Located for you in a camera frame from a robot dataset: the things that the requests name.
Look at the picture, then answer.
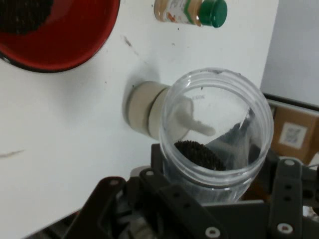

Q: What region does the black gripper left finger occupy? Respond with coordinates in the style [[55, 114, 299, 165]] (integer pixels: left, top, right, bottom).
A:
[[62, 143, 229, 239]]

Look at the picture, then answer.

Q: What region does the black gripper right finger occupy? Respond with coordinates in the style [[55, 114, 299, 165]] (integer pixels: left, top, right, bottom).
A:
[[250, 150, 319, 239]]

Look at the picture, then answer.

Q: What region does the clear jar with black seeds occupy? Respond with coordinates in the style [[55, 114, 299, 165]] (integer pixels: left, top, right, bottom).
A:
[[159, 67, 275, 204]]

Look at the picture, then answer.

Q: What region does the brown cardboard box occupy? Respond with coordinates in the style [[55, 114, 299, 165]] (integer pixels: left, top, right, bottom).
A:
[[270, 104, 319, 165]]

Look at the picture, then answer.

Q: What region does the beige ceramic lidded pot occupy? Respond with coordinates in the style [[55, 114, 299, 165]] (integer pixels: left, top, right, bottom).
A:
[[122, 81, 216, 140]]

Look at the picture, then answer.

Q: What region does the red bowl with black seeds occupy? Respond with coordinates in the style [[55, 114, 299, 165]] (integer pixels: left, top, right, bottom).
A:
[[0, 0, 121, 73]]

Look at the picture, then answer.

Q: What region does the black frame bar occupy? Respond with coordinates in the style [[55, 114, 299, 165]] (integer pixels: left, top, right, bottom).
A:
[[263, 92, 319, 112]]

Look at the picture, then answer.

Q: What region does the spice bottle with green cap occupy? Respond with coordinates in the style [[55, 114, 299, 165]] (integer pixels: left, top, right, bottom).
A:
[[154, 0, 228, 29]]

